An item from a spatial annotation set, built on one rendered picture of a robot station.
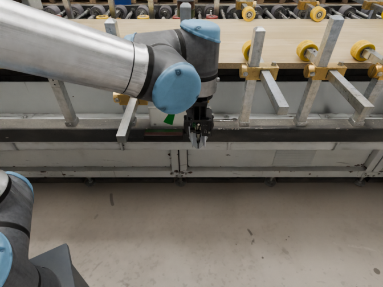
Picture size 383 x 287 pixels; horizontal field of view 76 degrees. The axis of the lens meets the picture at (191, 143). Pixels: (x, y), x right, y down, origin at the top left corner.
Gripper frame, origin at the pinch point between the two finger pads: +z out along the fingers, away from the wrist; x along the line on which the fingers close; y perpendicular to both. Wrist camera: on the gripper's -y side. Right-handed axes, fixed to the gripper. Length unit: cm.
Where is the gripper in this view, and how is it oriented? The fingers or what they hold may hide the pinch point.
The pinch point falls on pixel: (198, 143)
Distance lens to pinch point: 79.1
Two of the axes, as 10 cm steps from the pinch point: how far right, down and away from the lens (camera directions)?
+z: 0.0, 7.7, 6.4
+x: 10.0, 0.0, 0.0
